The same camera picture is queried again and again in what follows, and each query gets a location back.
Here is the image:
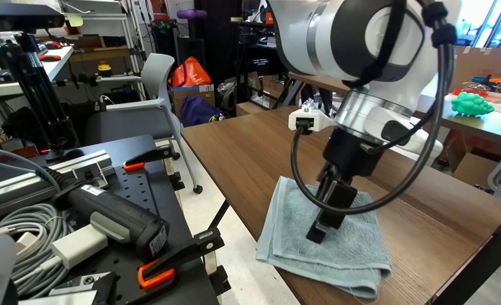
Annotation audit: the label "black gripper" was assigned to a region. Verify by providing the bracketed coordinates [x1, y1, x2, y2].
[305, 127, 387, 246]

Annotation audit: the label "light blue towel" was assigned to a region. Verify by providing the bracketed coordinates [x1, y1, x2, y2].
[255, 175, 395, 302]

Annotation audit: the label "small brown cardboard box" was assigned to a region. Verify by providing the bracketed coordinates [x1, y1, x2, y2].
[446, 147, 501, 191]
[170, 83, 219, 115]

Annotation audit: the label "purple bag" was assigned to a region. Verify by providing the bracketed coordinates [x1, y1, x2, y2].
[178, 95, 226, 129]

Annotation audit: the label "green bumpy toy ball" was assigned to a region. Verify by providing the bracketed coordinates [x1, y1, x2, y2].
[451, 90, 497, 120]

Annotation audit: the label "wooden table white legs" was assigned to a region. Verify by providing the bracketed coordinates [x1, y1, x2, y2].
[400, 91, 501, 171]

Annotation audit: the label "black perforated board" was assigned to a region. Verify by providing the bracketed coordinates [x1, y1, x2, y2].
[0, 132, 234, 305]

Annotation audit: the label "orange bag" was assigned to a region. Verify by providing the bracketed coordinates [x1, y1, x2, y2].
[170, 54, 216, 90]

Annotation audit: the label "large brown cardboard box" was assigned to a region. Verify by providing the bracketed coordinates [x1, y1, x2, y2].
[434, 46, 501, 98]

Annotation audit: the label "black handheld device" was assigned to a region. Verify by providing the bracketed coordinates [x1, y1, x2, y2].
[65, 181, 172, 259]

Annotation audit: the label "small yellow object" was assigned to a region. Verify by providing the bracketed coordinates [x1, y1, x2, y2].
[96, 61, 116, 80]

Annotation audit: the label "white power adapter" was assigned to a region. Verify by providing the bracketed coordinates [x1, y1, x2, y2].
[52, 222, 112, 271]

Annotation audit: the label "white metal shelf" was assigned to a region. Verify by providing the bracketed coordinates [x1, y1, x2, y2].
[63, 0, 153, 56]

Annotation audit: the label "white cluttered desk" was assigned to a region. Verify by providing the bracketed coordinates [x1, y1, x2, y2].
[0, 42, 77, 102]

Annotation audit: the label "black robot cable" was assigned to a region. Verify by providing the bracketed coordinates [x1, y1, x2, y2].
[288, 0, 459, 217]

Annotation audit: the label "orange handled black clamp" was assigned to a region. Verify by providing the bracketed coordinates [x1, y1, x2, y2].
[123, 144, 184, 175]
[136, 227, 229, 293]

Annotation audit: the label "silver metal bracket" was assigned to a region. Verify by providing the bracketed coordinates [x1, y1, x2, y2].
[46, 269, 124, 305]

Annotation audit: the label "aluminium extrusion rail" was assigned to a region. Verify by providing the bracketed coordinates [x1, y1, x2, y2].
[0, 147, 119, 220]

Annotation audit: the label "grey cable bundle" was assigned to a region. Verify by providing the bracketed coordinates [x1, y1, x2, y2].
[0, 202, 77, 300]

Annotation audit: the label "black camera tripod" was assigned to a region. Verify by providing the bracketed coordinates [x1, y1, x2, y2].
[0, 29, 82, 156]

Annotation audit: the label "black camera bar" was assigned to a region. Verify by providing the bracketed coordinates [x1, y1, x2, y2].
[0, 2, 68, 32]

